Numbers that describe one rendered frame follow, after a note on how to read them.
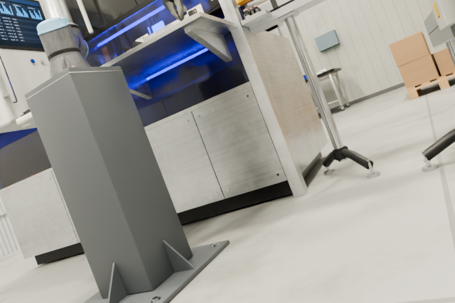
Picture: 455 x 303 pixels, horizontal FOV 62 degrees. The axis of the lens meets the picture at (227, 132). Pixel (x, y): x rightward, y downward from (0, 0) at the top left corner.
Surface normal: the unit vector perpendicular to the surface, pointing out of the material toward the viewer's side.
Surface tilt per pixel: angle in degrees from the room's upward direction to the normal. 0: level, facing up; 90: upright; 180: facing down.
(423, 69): 90
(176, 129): 90
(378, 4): 90
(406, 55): 90
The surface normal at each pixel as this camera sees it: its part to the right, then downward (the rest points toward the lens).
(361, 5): -0.44, 0.17
